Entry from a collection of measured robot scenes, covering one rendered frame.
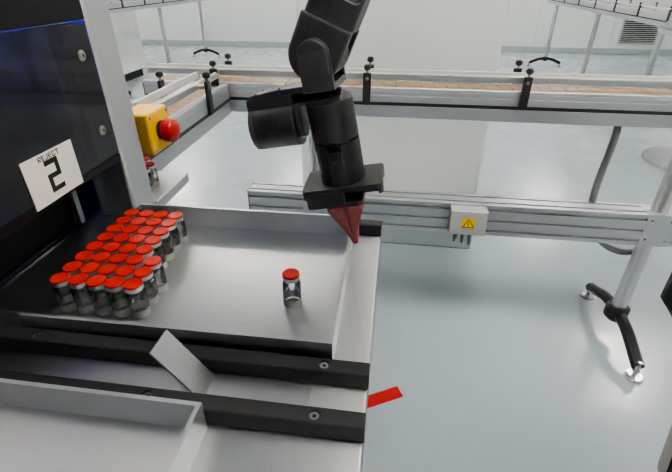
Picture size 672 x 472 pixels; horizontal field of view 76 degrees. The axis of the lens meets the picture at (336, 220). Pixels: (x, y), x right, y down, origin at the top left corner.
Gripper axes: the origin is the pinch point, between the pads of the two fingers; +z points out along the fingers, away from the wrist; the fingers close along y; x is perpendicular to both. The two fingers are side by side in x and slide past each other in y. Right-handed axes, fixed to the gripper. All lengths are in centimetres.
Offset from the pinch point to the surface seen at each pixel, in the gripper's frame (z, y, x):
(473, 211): 43, -26, -79
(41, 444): -1.8, 24.3, 32.0
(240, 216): -2.4, 18.2, -5.1
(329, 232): 2.0, 4.8, -5.0
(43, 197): -15.5, 34.1, 9.9
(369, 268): 3.7, -1.6, 2.8
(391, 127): 32, 1, -142
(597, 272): 111, -87, -126
